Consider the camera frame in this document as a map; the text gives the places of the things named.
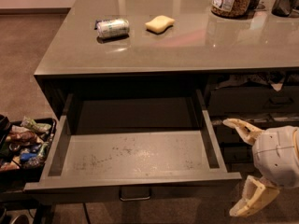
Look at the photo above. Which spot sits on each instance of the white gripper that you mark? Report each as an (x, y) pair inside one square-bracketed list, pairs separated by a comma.
[(275, 155)]

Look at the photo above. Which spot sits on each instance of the grey drawer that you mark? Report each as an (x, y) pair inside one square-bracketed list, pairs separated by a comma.
[(166, 144)]

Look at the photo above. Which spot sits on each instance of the bottom right drawer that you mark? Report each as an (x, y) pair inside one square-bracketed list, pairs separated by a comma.
[(238, 158)]

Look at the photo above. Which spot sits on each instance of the top right drawer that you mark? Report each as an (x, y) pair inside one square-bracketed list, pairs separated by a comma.
[(253, 100)]

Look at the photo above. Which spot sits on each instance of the large jar of nuts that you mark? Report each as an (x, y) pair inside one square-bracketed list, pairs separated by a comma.
[(230, 8)]

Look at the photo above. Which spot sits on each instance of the dark metal appliance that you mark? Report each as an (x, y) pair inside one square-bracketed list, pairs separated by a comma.
[(286, 8)]

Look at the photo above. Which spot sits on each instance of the yellow sponge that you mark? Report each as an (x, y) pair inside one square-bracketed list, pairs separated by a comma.
[(159, 24)]

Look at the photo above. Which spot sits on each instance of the grey counter cabinet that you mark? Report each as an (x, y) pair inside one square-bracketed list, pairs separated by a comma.
[(199, 52)]

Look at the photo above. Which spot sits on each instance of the silver green soda can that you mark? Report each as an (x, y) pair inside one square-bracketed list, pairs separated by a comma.
[(112, 28)]

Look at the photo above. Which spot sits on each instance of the blue snack packet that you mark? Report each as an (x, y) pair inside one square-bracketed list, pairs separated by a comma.
[(27, 156)]

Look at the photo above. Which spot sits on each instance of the black snack tray cart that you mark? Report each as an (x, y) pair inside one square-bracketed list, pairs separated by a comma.
[(14, 174)]

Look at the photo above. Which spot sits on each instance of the green snack packet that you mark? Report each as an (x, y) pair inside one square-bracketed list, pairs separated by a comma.
[(32, 125)]

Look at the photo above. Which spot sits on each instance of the silver drawer handle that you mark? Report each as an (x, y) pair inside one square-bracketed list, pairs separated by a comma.
[(134, 194)]

